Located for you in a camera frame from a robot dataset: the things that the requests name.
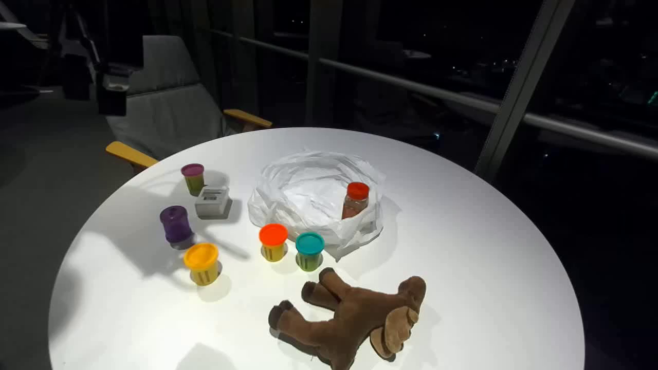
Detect teal lid dough can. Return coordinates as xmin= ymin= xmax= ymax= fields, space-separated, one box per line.
xmin=295 ymin=230 xmax=327 ymax=272

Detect orange lid dough can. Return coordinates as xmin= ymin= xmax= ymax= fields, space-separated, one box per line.
xmin=257 ymin=222 xmax=293 ymax=264

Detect pink lid dough can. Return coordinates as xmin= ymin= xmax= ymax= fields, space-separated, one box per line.
xmin=180 ymin=159 xmax=207 ymax=199

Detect orange-capped spice bottle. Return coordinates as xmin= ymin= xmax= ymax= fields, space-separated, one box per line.
xmin=182 ymin=241 xmax=225 ymax=287

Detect purple plastic cup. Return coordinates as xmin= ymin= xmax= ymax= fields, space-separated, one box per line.
xmin=159 ymin=203 xmax=198 ymax=249

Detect white plastic bag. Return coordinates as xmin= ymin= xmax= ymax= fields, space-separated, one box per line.
xmin=248 ymin=149 xmax=403 ymax=263

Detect red cap spice bottle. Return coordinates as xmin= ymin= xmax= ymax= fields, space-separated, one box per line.
xmin=340 ymin=179 xmax=372 ymax=222

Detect small white square bottle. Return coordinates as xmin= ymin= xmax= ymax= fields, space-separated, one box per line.
xmin=193 ymin=182 xmax=235 ymax=222

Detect dark window pillar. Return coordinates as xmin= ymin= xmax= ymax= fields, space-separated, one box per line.
xmin=305 ymin=0 xmax=346 ymax=129

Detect brown plush moose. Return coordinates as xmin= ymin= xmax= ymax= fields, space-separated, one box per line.
xmin=266 ymin=264 xmax=431 ymax=370

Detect grey metal window railing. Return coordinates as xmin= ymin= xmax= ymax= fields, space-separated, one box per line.
xmin=203 ymin=25 xmax=658 ymax=159

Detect grey chair wooden armrests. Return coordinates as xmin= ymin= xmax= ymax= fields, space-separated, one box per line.
xmin=101 ymin=32 xmax=275 ymax=171

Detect grey window pillar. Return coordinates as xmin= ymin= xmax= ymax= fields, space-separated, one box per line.
xmin=474 ymin=0 xmax=579 ymax=185

